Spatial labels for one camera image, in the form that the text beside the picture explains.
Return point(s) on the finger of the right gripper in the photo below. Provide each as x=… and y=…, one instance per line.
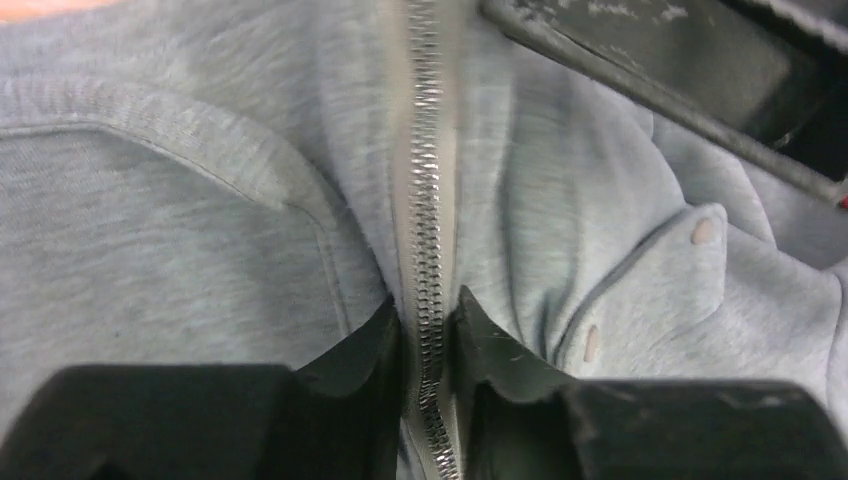
x=765, y=80

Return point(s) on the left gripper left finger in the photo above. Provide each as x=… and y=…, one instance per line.
x=336, y=418

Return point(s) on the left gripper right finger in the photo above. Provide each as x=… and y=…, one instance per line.
x=529, y=420

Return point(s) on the grey zip-up jacket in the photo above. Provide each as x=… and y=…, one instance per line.
x=248, y=182

